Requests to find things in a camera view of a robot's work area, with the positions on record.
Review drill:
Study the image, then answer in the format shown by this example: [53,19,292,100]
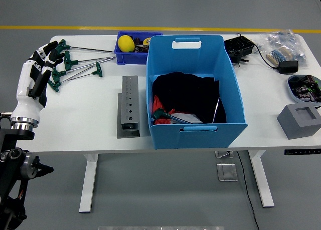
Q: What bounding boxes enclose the black floor cable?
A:
[235,151,260,230]

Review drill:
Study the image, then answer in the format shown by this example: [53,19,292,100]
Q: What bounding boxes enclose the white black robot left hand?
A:
[10,40,65,122]

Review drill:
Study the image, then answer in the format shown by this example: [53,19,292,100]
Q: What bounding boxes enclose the black table control panel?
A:
[284,148,321,156]

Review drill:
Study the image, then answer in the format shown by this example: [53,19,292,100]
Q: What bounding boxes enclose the small green T-handle hex key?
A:
[212,96,221,124]

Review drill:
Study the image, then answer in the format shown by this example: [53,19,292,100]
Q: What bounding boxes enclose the black round socket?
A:
[231,51,244,64]

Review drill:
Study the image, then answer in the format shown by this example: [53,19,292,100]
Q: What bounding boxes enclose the large light blue box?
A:
[146,34,249,150]

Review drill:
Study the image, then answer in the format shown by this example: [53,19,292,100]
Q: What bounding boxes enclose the black plastic tray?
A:
[224,35,256,58]

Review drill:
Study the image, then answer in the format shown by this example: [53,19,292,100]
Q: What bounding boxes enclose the red cloth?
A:
[152,95,176,125]

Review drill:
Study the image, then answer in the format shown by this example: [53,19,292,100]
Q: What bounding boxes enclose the large green T-handle hex key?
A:
[151,107,194,124]

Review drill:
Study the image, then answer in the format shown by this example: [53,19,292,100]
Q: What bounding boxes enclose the light blue plate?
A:
[287,74,321,104]

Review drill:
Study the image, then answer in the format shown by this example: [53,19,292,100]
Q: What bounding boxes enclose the tan resistor strip bundle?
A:
[266,46,293,67]

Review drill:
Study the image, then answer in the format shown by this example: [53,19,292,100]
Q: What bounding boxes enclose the electronic components heap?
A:
[288,75,321,102]

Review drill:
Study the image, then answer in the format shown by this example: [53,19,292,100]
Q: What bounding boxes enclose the grey metal tool rack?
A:
[117,75,141,139]

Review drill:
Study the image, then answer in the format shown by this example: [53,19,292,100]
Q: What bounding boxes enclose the black adapter cord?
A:
[235,33,280,70]

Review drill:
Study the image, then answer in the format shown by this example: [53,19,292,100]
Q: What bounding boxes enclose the small dark blue bin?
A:
[114,31,164,65]

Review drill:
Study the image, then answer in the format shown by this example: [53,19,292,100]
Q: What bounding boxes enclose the grey foam block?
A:
[276,103,321,140]

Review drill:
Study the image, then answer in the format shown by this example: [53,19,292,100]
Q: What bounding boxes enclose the grey white cloth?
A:
[170,112,203,124]

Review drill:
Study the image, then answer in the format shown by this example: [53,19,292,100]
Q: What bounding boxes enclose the clear plastic parts bags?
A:
[255,29,308,68]

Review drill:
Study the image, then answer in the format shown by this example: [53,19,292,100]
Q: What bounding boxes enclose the black cloth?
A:
[152,71,228,124]

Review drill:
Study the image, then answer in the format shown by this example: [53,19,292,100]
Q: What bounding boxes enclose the white table leg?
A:
[248,150,275,208]
[79,153,99,213]

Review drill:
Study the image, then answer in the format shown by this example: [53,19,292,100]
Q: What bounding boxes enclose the yellow lemon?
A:
[117,35,136,53]

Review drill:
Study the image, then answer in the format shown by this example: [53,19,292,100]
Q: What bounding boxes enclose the black power adapter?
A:
[278,60,299,75]

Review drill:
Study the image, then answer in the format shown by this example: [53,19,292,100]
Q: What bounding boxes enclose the dark small parts heap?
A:
[133,37,150,53]

